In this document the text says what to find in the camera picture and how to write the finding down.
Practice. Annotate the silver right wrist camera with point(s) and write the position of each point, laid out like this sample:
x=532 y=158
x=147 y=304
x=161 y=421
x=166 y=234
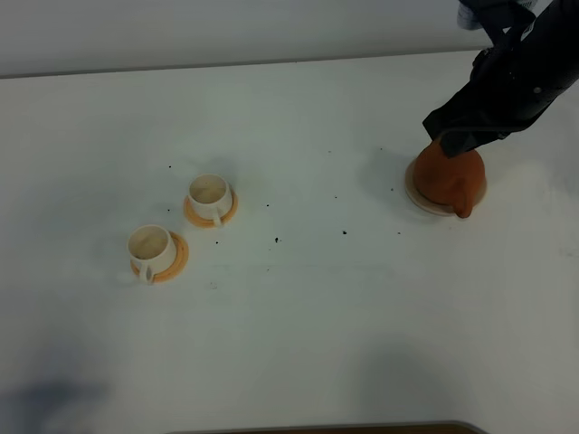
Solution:
x=468 y=14

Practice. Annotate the beige round teapot coaster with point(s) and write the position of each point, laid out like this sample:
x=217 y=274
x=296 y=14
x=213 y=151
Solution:
x=414 y=194

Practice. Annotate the orange saucer lower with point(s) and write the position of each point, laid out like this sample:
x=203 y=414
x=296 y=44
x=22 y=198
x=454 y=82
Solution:
x=178 y=264

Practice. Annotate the brown clay teapot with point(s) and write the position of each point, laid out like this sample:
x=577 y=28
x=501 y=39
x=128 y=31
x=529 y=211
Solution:
x=433 y=154

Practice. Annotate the orange saucer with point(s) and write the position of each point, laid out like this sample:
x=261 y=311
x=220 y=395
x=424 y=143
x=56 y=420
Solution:
x=199 y=222
x=178 y=264

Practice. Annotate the white teacup upper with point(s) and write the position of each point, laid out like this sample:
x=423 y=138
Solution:
x=211 y=197

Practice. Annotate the white teacup lower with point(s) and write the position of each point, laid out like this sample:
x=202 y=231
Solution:
x=152 y=250

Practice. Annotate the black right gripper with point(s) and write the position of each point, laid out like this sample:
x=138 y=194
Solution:
x=533 y=60

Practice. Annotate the white teacup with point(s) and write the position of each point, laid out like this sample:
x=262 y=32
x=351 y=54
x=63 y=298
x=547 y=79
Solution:
x=211 y=197
x=152 y=250

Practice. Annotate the orange saucer upper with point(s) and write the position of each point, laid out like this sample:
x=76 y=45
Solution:
x=199 y=222

